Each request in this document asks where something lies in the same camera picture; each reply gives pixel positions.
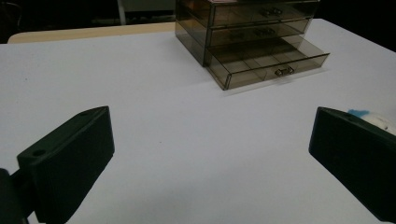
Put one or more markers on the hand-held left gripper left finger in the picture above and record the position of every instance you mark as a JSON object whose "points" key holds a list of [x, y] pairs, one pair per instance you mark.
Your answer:
{"points": [[71, 155]]}

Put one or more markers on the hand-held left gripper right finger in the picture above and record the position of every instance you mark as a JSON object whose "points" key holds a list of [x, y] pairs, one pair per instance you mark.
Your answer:
{"points": [[355, 155]]}

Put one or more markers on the white and blue plush toy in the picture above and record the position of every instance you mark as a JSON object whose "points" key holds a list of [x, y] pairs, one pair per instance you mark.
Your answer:
{"points": [[382, 122]]}

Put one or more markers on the light wooden table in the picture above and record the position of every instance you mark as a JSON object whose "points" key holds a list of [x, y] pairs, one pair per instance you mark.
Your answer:
{"points": [[93, 32]]}

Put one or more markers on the smoky transparent bottom drawer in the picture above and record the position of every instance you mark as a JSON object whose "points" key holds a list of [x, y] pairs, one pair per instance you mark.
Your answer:
{"points": [[246, 76]]}

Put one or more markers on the white metal stand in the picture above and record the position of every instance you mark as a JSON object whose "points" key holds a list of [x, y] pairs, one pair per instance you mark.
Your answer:
{"points": [[121, 12]]}

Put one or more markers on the smoky transparent middle drawer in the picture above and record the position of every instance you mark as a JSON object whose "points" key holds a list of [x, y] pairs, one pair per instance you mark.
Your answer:
{"points": [[243, 35]]}

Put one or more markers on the smoky transparent drawer cabinet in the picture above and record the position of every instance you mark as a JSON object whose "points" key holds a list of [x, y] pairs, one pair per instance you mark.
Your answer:
{"points": [[190, 34]]}

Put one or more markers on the smoky transparent top drawer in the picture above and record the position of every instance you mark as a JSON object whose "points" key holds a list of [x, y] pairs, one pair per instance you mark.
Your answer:
{"points": [[243, 14]]}

